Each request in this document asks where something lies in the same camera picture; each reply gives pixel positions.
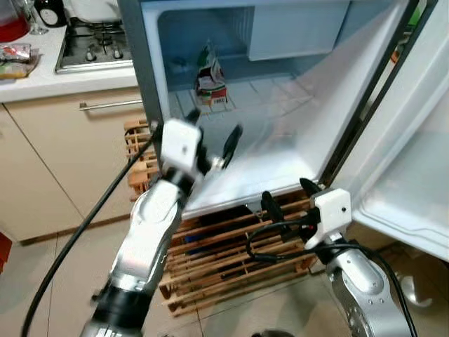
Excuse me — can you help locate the steel gas hob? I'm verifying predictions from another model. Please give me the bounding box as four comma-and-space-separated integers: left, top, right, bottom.
54, 18, 135, 75

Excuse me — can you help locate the black round jar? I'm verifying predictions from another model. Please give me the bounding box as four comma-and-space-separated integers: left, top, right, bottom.
34, 0, 68, 29

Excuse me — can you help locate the white freezer compartment flap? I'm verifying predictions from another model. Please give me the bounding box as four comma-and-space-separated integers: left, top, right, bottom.
246, 0, 352, 62

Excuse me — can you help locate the clear drinking glass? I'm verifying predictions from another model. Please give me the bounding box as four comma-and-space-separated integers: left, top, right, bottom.
21, 0, 50, 36

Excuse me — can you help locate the grey fridge door white inside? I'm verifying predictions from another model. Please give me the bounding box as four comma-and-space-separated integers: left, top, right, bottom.
330, 0, 449, 262

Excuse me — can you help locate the wooden slatted crate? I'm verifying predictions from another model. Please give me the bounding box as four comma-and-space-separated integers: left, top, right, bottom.
124, 118, 355, 318

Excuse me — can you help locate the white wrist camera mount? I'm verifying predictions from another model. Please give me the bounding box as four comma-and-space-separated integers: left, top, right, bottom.
159, 119, 205, 174
304, 187, 352, 249

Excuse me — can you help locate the red floor object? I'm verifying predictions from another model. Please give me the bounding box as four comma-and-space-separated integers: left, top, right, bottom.
0, 232, 13, 273

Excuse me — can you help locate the green object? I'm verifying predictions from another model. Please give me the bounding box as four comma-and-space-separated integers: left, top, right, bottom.
410, 0, 429, 30

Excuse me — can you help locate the red jug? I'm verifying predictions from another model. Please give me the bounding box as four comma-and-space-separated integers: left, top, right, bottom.
0, 0, 32, 44

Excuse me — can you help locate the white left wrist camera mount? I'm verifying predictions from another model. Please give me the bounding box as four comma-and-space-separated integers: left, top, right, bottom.
159, 119, 205, 174

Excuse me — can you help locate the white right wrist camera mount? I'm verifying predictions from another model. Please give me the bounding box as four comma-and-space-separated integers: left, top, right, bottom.
304, 187, 352, 249

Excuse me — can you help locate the green white red food carton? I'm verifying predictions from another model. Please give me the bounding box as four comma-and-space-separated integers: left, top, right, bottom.
194, 42, 232, 110

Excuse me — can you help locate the silver red food packet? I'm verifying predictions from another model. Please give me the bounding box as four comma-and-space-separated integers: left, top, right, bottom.
0, 43, 35, 64

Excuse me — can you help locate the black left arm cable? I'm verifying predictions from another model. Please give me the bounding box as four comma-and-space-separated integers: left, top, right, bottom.
20, 132, 161, 337

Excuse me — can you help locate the yellow brown food packet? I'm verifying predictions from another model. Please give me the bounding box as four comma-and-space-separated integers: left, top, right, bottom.
0, 59, 41, 80

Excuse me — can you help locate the small grey fridge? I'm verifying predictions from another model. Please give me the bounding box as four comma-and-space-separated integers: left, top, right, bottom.
118, 0, 422, 220

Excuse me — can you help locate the white pot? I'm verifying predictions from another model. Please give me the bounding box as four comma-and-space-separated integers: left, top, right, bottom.
67, 0, 124, 24

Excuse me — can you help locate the beige kitchen cabinet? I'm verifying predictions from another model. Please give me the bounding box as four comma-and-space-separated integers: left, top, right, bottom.
0, 86, 154, 244

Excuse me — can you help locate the steel bar drawer handle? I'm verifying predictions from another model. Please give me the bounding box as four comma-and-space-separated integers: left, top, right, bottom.
79, 99, 145, 112

